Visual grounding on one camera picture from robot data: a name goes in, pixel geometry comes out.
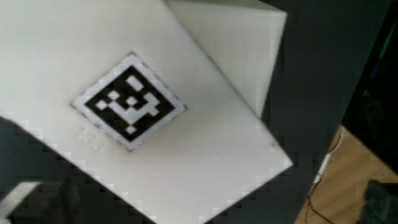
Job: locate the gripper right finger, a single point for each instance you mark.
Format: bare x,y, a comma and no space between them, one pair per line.
379,212

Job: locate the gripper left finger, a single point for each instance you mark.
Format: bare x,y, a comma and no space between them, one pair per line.
43,203

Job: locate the white small box part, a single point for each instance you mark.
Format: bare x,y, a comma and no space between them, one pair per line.
114,92

